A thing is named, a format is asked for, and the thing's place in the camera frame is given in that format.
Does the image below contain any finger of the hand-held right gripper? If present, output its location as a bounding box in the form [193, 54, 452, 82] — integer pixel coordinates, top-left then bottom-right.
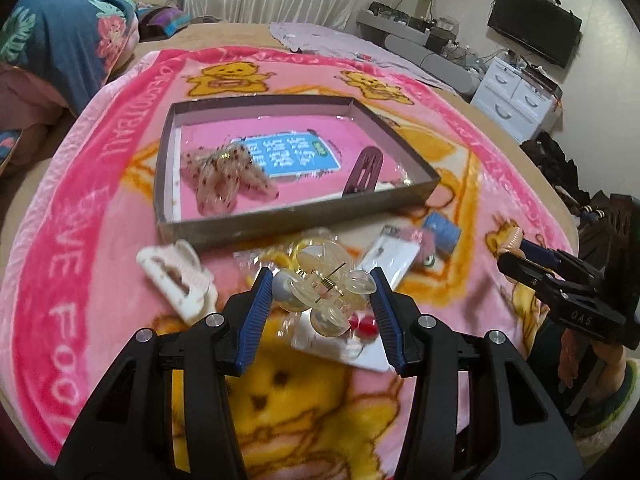
[497, 252, 571, 301]
[520, 242, 606, 283]

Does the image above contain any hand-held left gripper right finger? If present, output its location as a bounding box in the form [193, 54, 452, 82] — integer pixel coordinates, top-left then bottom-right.
[369, 266, 586, 480]

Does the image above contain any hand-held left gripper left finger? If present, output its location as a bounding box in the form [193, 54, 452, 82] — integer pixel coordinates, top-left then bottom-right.
[55, 266, 276, 480]

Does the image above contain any peach coil hair tie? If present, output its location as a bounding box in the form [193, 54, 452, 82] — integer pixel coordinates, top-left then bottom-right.
[495, 227, 526, 261]

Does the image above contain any clear plastic jewelry packet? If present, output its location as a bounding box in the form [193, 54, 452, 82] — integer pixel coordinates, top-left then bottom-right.
[234, 237, 303, 273]

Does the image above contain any white earring card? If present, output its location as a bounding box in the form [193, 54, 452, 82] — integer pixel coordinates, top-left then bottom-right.
[360, 225, 423, 286]

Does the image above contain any grey cardboard box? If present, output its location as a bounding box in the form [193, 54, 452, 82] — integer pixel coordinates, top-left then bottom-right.
[155, 95, 442, 253]

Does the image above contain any clear hair claw clip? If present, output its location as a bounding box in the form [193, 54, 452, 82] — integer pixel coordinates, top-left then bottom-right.
[272, 241, 378, 338]

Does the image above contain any white hair claw clip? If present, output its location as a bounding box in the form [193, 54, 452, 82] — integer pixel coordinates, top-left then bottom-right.
[136, 240, 218, 323]

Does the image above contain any small blue box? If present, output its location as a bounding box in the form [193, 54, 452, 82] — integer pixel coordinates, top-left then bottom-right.
[422, 211, 462, 253]

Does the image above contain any person's right hand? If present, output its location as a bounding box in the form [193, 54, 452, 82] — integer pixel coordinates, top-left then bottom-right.
[557, 332, 628, 401]

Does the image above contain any dark clothes pile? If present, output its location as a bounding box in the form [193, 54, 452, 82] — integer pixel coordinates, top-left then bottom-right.
[520, 130, 640, 261]

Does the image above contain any spotted translucent hair claw clip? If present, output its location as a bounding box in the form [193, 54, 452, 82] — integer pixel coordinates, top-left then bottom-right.
[181, 142, 280, 217]

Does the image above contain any maroon snap hair clip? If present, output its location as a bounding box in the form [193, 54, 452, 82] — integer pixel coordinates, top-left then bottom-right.
[340, 146, 385, 197]

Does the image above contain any white drawer cabinet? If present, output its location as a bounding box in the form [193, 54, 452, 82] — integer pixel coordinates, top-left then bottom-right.
[470, 55, 563, 143]

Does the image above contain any pink printed bear blanket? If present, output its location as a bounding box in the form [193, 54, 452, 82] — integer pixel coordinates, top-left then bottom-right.
[0, 45, 581, 480]

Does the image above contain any grey bed footboard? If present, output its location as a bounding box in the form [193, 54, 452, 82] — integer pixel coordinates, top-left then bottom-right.
[357, 10, 481, 98]

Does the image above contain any black television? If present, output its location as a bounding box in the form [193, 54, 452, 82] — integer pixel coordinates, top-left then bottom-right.
[487, 0, 583, 68]

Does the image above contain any clutter of small electronics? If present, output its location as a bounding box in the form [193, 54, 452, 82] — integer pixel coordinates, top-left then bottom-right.
[367, 0, 481, 56]

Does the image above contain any lilac bed sheet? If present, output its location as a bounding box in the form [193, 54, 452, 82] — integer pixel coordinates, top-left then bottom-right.
[270, 21, 458, 93]

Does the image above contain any pile of folded clothes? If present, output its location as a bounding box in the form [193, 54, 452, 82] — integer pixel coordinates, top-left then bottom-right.
[125, 0, 191, 41]

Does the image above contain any blue floral quilt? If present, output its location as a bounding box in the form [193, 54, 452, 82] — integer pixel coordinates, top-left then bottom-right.
[0, 0, 141, 176]

